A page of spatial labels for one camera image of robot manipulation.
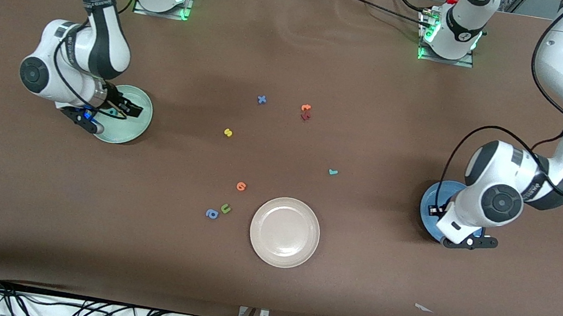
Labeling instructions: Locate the blue plate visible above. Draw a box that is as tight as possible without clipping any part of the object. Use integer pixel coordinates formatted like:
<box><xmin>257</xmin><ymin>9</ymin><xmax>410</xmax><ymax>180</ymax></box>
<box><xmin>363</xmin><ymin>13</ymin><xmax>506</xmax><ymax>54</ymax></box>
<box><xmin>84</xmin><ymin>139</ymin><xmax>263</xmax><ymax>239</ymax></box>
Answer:
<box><xmin>415</xmin><ymin>177</ymin><xmax>490</xmax><ymax>250</ymax></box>

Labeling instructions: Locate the green plate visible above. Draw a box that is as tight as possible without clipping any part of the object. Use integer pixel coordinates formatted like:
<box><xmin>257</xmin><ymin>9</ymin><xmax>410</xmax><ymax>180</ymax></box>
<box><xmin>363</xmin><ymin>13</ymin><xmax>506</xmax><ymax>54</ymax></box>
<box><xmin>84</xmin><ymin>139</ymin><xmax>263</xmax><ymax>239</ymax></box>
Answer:
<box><xmin>87</xmin><ymin>80</ymin><xmax>157</xmax><ymax>149</ymax></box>

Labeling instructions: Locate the beige plate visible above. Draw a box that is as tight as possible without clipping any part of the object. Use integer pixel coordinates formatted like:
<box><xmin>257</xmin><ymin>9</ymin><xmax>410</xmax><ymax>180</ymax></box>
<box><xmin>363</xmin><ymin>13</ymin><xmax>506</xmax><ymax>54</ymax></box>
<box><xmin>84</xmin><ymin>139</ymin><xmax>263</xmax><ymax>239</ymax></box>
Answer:
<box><xmin>245</xmin><ymin>192</ymin><xmax>325</xmax><ymax>273</ymax></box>

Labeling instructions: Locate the brown table cover mat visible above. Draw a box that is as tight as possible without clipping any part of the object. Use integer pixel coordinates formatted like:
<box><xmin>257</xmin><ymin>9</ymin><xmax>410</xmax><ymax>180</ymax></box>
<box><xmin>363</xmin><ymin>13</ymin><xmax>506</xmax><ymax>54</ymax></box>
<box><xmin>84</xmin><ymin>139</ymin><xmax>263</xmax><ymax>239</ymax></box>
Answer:
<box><xmin>0</xmin><ymin>0</ymin><xmax>563</xmax><ymax>316</ymax></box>

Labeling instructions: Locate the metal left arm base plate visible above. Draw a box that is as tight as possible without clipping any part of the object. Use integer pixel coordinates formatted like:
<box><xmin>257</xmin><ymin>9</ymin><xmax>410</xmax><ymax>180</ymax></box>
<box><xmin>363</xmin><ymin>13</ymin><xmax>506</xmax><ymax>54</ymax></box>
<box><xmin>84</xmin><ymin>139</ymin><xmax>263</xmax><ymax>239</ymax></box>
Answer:
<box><xmin>415</xmin><ymin>10</ymin><xmax>481</xmax><ymax>69</ymax></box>

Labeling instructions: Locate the thin black base cable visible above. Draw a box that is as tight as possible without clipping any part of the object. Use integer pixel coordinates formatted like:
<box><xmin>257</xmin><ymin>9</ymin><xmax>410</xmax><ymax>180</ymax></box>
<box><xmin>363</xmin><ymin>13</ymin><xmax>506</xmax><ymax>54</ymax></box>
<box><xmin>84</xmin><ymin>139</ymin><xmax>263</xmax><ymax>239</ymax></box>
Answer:
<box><xmin>334</xmin><ymin>0</ymin><xmax>438</xmax><ymax>31</ymax></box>

